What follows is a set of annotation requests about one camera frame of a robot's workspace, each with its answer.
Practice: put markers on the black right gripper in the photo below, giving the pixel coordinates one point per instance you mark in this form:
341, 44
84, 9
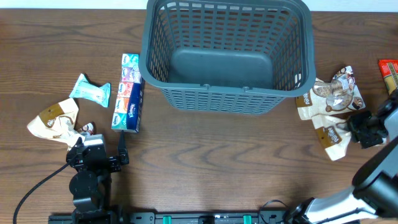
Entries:
363, 132

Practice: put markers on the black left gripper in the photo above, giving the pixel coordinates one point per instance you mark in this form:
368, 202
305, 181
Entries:
115, 163

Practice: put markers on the cookie snack pouch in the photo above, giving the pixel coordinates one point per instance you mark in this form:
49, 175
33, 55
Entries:
340, 95
333, 134

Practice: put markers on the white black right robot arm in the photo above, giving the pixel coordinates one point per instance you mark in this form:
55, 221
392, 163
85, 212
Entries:
373, 193

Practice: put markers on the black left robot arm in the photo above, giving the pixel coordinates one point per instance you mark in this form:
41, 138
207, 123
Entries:
91, 185

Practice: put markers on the Kleenex tissue multipack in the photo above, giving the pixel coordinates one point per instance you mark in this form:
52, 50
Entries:
129, 99

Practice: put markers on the beige brown snack pouch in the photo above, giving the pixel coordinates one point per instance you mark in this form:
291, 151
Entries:
57, 123

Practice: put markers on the mint green wrapped packet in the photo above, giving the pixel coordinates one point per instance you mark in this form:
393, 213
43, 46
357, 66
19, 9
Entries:
84, 89

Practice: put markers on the red yellow packet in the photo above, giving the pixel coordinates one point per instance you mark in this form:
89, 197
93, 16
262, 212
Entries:
389, 69

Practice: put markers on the grey plastic basket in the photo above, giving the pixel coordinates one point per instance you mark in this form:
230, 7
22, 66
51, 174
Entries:
228, 56

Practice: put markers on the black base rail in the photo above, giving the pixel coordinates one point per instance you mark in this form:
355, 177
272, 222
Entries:
273, 217

